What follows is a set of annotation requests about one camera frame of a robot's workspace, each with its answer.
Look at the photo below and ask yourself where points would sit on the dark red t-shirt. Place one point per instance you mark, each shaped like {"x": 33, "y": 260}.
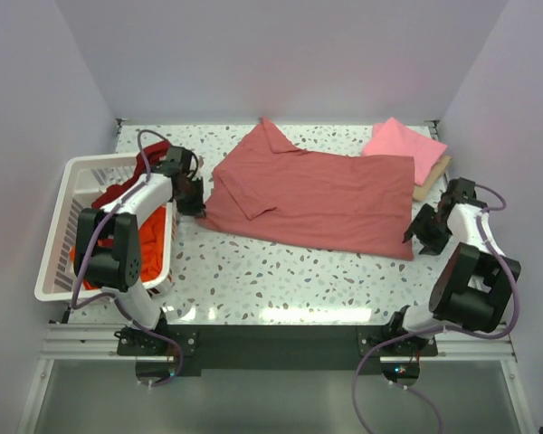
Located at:
{"x": 155, "y": 153}

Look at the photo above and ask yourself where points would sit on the folded beige t-shirt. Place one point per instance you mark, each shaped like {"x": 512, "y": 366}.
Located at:
{"x": 437, "y": 171}

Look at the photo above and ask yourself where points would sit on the dusty red t-shirt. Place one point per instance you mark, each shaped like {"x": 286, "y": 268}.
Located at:
{"x": 268, "y": 189}

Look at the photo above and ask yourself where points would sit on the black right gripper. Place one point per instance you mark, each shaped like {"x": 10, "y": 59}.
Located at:
{"x": 426, "y": 229}

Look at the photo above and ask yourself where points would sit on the folded pink t-shirt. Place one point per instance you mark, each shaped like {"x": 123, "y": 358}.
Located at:
{"x": 393, "y": 138}

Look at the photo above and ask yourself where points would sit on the orange t-shirt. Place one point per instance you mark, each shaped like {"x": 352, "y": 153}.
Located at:
{"x": 152, "y": 238}

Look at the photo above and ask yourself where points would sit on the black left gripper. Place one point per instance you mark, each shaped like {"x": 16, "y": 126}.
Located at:
{"x": 192, "y": 199}

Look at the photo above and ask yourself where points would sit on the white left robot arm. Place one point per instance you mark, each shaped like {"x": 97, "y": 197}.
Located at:
{"x": 107, "y": 254}

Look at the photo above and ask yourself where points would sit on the white plastic laundry basket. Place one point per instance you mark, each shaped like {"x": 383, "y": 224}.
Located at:
{"x": 84, "y": 180}

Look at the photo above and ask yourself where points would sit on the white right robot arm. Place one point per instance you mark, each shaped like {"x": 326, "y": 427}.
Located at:
{"x": 477, "y": 292}

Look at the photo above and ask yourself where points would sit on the aluminium frame rail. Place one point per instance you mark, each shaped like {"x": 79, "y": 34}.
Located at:
{"x": 99, "y": 342}

